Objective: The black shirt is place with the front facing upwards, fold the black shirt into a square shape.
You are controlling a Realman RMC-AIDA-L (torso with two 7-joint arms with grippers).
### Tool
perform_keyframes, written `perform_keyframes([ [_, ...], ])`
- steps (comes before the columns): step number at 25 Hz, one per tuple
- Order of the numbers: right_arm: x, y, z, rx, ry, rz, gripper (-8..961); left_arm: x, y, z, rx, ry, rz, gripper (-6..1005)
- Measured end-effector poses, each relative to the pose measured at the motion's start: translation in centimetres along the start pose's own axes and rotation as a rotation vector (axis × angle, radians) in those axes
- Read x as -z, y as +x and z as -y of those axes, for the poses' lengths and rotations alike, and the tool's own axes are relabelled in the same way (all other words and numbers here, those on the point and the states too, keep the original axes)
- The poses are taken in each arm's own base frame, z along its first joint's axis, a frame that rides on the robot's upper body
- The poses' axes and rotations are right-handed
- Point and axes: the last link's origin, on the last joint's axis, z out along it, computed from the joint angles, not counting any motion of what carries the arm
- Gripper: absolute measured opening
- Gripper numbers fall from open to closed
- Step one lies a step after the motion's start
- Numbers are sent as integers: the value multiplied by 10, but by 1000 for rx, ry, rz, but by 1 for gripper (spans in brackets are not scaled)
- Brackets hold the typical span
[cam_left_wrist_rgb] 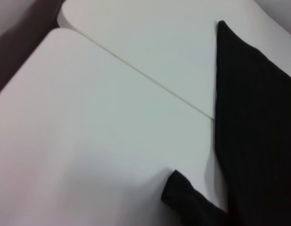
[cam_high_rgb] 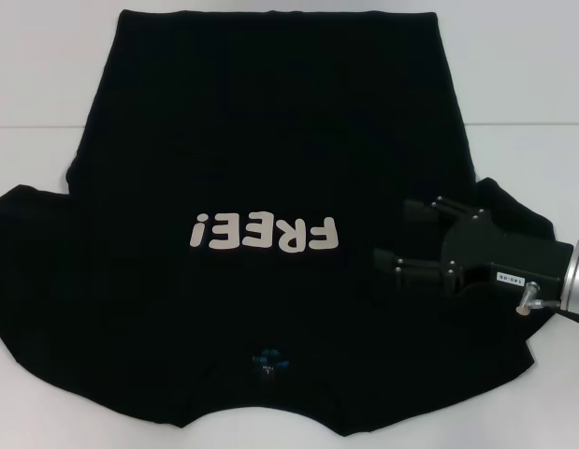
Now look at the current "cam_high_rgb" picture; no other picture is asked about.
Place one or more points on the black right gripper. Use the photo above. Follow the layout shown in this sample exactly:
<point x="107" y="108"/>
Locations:
<point x="504" y="252"/>

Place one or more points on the black shirt with FREE print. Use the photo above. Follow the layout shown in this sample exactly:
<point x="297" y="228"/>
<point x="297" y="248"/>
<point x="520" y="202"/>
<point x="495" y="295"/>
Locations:
<point x="270" y="140"/>

